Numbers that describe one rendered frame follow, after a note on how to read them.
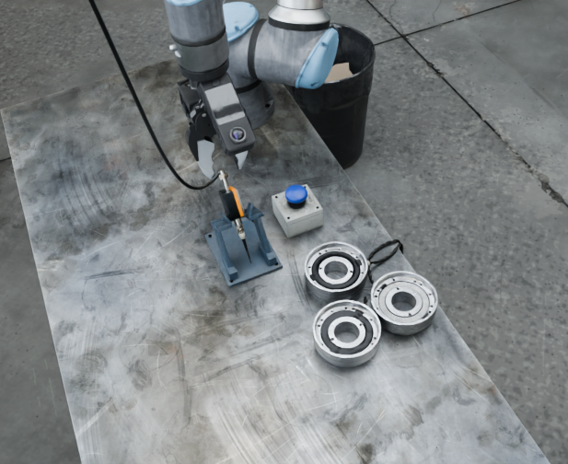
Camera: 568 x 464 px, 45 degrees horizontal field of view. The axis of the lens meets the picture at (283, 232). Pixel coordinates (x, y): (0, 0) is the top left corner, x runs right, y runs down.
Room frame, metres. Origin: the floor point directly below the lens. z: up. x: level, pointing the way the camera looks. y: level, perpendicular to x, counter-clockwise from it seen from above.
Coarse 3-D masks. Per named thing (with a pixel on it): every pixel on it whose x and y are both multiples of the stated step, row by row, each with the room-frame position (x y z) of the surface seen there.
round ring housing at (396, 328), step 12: (384, 276) 0.67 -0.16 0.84; (396, 276) 0.67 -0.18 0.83; (408, 276) 0.67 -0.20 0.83; (420, 276) 0.66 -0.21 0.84; (372, 288) 0.65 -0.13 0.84; (396, 288) 0.65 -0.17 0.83; (408, 288) 0.65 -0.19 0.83; (432, 288) 0.64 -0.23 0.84; (372, 300) 0.62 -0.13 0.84; (396, 300) 0.64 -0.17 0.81; (408, 300) 0.64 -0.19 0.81; (420, 300) 0.62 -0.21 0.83; (432, 300) 0.62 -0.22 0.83; (396, 312) 0.61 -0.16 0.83; (408, 312) 0.60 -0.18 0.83; (432, 312) 0.59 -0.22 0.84; (384, 324) 0.59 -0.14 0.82; (396, 324) 0.58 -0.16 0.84; (408, 324) 0.57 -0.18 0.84; (420, 324) 0.58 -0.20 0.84
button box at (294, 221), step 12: (276, 204) 0.85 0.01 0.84; (288, 204) 0.84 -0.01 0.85; (300, 204) 0.84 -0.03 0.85; (312, 204) 0.84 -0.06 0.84; (276, 216) 0.86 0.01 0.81; (288, 216) 0.82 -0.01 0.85; (300, 216) 0.81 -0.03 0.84; (312, 216) 0.82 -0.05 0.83; (288, 228) 0.81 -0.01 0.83; (300, 228) 0.81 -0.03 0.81; (312, 228) 0.82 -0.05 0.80
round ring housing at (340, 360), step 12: (348, 300) 0.63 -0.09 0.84; (324, 312) 0.62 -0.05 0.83; (372, 312) 0.60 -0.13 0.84; (336, 324) 0.59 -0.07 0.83; (348, 324) 0.60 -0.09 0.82; (360, 324) 0.59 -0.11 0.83; (372, 324) 0.59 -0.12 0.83; (360, 336) 0.57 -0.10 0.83; (324, 348) 0.55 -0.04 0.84; (372, 348) 0.54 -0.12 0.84; (336, 360) 0.53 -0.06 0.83; (348, 360) 0.53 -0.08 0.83; (360, 360) 0.53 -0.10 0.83
